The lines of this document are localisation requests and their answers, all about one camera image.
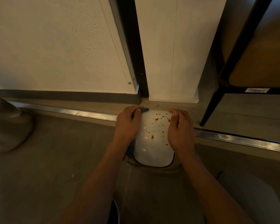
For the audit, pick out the person's left hand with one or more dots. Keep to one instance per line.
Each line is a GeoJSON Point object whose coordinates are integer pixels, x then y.
{"type": "Point", "coordinates": [126, 128]}

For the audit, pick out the person's right hand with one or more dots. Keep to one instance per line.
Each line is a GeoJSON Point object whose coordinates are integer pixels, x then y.
{"type": "Point", "coordinates": [182, 137]}

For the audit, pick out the dark blue cloth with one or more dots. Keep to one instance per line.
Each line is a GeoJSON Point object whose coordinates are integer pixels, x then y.
{"type": "Point", "coordinates": [144, 110]}

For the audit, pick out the person's left forearm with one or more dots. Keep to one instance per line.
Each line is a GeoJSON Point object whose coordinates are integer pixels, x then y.
{"type": "Point", "coordinates": [98, 188]}

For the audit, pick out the person's right forearm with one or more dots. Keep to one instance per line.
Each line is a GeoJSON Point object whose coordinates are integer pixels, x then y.
{"type": "Point", "coordinates": [212, 195]}

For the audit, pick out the person's left black shoe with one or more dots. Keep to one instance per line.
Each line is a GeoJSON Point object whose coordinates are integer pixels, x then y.
{"type": "Point", "coordinates": [112, 214]}

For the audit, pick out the metal floor threshold strip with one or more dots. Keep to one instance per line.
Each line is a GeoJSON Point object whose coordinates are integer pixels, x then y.
{"type": "Point", "coordinates": [72, 111]}

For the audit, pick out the grey baseboard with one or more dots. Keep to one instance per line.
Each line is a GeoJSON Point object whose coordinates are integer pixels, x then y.
{"type": "Point", "coordinates": [60, 95]}

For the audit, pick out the white sticker label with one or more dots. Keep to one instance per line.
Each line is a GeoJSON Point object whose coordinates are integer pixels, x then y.
{"type": "Point", "coordinates": [257, 90]}

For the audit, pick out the brown bench with sticker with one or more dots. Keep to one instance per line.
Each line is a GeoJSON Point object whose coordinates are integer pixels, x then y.
{"type": "Point", "coordinates": [266, 55]}

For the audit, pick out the silver cylinder planter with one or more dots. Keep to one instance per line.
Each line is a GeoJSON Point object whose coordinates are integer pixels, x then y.
{"type": "Point", "coordinates": [7, 128]}

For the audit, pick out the black wall post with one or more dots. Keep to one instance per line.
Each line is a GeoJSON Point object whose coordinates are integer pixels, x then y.
{"type": "Point", "coordinates": [133, 44]}

